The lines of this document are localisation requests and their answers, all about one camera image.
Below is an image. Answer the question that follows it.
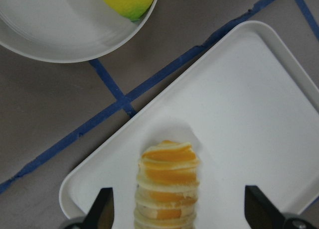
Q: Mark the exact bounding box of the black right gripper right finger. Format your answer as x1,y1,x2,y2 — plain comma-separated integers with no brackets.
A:
245,185,285,229

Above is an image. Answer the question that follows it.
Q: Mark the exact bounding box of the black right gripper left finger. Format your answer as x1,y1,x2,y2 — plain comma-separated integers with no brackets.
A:
83,188,114,229

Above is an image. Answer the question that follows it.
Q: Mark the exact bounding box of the striped bread roll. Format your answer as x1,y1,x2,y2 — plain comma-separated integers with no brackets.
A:
134,140,200,229

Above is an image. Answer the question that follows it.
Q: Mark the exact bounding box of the white round plate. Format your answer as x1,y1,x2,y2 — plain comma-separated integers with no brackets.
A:
0,0,154,63

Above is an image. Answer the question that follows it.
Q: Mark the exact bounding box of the white rectangular tray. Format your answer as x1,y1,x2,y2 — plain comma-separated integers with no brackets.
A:
59,21,319,229

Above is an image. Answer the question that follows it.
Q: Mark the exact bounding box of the yellow lemon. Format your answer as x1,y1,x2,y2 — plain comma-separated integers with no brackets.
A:
103,0,154,21

